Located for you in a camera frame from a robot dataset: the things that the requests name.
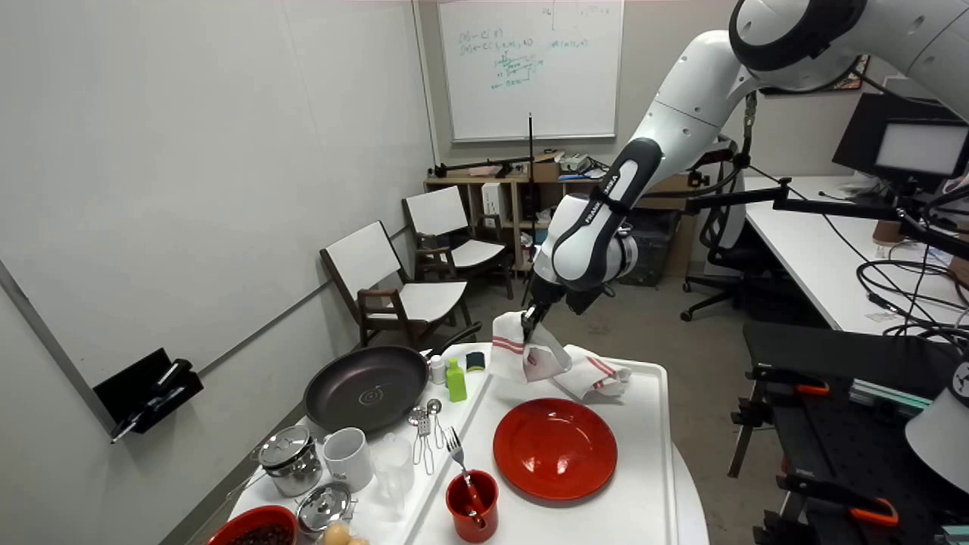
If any tan bread roll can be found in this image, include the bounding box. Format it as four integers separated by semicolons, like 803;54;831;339
319;518;374;545

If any white cone shade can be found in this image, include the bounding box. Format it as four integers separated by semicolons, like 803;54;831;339
902;360;969;495

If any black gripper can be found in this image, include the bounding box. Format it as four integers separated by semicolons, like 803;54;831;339
515;275;573;354

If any small metal lidded container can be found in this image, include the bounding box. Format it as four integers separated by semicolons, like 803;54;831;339
296;477;359;540

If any black wall marker tray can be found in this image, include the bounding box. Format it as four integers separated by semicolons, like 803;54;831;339
90;344;209;448

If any red bowl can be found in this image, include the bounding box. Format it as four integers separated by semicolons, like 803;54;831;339
205;501;302;545

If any small metal spoon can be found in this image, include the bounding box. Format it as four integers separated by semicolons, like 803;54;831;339
442;425;472;477

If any black work table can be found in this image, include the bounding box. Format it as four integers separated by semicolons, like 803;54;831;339
723;318;969;545

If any white mug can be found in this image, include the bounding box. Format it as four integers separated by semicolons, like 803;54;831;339
321;425;379;494

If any orange handled clamp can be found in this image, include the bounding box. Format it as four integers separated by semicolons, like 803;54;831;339
776;467;902;532
745;360;836;403

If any cardboard box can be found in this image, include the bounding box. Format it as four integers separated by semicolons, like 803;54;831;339
531;147;571;183

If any wooden shelf table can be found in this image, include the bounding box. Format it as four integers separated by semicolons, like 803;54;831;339
422;162;618;285

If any bottle with green cap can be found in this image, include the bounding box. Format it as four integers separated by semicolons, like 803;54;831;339
442;354;472;404

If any black frying pan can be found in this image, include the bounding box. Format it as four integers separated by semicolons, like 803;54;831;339
302;318;484;442

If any red enamel cup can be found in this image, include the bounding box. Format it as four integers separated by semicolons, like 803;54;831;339
442;467;504;545

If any grey wall rail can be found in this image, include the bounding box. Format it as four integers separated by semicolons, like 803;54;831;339
195;278;339;379

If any white plastic tray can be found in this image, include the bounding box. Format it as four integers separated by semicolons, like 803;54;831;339
406;343;678;545

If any black tripod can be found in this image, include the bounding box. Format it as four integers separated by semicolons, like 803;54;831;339
515;113;571;308

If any red round plate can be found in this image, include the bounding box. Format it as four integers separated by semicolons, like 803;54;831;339
490;395;621;507

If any white teal bar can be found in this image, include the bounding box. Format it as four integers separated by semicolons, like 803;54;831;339
844;376;936;417

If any white folding chair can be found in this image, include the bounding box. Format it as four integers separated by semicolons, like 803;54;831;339
319;219;472;348
401;180;515;299

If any metal measuring spoon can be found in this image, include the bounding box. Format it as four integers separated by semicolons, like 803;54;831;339
406;392;447;477

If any wall whiteboard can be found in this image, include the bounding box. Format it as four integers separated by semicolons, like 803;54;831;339
435;0;630;146

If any black boom bar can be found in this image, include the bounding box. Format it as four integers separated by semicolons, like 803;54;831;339
683;179;919;225

